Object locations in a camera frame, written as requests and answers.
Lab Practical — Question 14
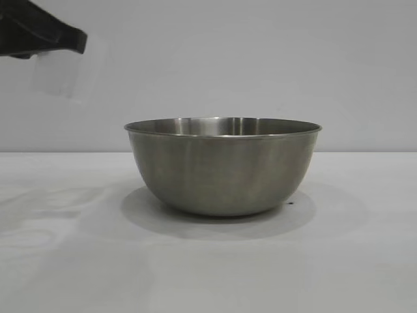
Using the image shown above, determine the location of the clear plastic measuring cup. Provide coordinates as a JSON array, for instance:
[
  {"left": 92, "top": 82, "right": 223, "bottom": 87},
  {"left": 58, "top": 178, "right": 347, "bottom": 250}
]
[{"left": 27, "top": 48, "right": 84, "bottom": 104}]

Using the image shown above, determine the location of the stainless steel mixing bowl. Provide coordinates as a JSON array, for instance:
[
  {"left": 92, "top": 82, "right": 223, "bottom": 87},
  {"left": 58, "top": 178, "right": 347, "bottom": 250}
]
[{"left": 122, "top": 116, "right": 322, "bottom": 217}]

